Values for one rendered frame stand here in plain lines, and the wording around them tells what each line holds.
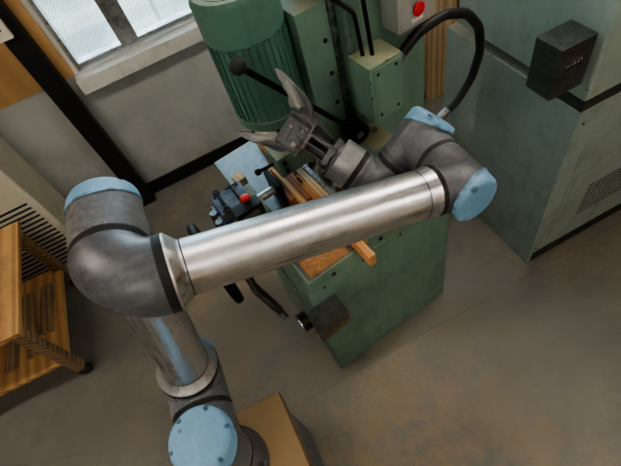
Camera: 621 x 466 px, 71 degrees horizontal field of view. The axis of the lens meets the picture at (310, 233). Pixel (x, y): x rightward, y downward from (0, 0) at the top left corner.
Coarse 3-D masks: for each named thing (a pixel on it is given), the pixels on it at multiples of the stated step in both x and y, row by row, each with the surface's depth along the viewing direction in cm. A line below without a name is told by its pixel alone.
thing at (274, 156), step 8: (272, 152) 119; (280, 152) 118; (288, 152) 117; (304, 152) 120; (272, 160) 120; (280, 160) 117; (288, 160) 118; (296, 160) 120; (304, 160) 122; (280, 168) 119; (288, 168) 120; (296, 168) 122
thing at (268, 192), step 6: (264, 174) 126; (270, 174) 125; (270, 180) 124; (276, 180) 123; (270, 186) 130; (276, 186) 121; (282, 186) 122; (264, 192) 125; (270, 192) 126; (276, 192) 127; (282, 192) 123; (264, 198) 126; (282, 198) 125; (288, 204) 128
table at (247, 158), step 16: (256, 144) 147; (224, 160) 146; (240, 160) 145; (256, 160) 143; (224, 176) 142; (256, 176) 139; (272, 208) 130; (352, 256) 116; (304, 272) 115; (320, 272) 114; (336, 272) 117; (320, 288) 117
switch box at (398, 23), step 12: (384, 0) 91; (396, 0) 88; (408, 0) 89; (420, 0) 91; (432, 0) 93; (384, 12) 93; (396, 12) 90; (408, 12) 91; (432, 12) 95; (384, 24) 96; (396, 24) 92; (408, 24) 93
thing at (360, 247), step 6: (258, 144) 145; (264, 150) 142; (312, 192) 125; (312, 198) 123; (354, 246) 114; (360, 246) 111; (366, 246) 110; (360, 252) 112; (366, 252) 109; (372, 252) 109; (366, 258) 110; (372, 258) 109; (372, 264) 112
